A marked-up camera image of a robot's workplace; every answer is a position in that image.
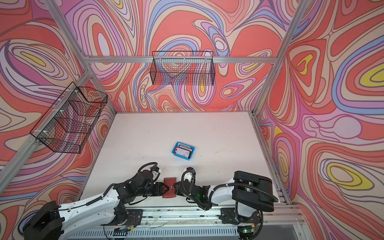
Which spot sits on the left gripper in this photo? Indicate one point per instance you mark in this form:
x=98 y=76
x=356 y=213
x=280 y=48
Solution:
x=156 y=193

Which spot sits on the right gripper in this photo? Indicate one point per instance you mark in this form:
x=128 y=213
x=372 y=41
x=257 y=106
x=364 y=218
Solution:
x=177 y=189

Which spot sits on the red leather card holder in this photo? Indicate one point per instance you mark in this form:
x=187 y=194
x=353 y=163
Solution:
x=170 y=182

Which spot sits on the blue plastic tray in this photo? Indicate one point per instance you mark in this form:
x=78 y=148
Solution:
x=176 y=146

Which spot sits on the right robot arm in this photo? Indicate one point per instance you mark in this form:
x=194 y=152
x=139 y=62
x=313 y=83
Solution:
x=253 y=195

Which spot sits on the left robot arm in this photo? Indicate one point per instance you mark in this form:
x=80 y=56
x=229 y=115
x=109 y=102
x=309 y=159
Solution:
x=58 y=222

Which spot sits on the white VIP card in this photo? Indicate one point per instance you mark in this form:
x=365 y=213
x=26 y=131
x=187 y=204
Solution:
x=182 y=153

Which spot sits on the stack of cards in tray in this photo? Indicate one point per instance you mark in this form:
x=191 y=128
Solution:
x=188 y=148

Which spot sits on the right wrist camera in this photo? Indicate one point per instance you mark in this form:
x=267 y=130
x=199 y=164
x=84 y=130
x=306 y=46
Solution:
x=189 y=174

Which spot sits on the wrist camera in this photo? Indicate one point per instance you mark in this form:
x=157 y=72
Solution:
x=156 y=171
x=189 y=174

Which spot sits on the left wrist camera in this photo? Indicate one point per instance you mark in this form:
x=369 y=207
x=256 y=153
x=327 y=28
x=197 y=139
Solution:
x=156 y=171

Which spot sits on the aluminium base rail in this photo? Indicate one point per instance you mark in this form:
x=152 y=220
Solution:
x=285 y=223

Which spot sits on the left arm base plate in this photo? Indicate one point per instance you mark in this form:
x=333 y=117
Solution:
x=130 y=217

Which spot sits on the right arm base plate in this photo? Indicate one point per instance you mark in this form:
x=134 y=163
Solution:
x=231 y=216

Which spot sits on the black wire basket left wall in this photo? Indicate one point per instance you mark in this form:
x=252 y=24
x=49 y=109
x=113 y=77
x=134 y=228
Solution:
x=66 y=127

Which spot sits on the black wire basket wall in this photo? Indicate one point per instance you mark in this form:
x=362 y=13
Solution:
x=183 y=68
x=66 y=127

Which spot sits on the black wire basket back wall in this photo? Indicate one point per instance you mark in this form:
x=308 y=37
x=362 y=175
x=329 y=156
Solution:
x=183 y=68

